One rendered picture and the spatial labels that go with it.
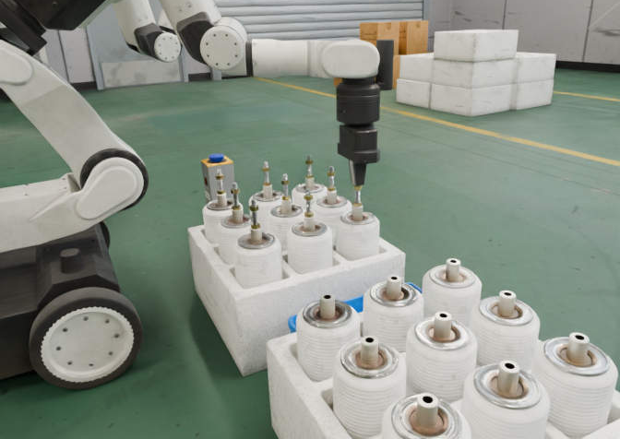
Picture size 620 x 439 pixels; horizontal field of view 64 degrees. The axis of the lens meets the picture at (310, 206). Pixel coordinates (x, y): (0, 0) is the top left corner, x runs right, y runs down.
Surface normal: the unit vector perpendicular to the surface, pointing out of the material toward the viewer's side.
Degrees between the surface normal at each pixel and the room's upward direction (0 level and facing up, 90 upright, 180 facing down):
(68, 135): 90
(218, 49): 99
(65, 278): 0
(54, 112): 113
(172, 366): 0
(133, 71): 90
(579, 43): 90
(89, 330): 90
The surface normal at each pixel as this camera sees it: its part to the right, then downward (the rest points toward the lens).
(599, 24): -0.89, 0.19
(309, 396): -0.04, -0.93
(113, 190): 0.46, 0.30
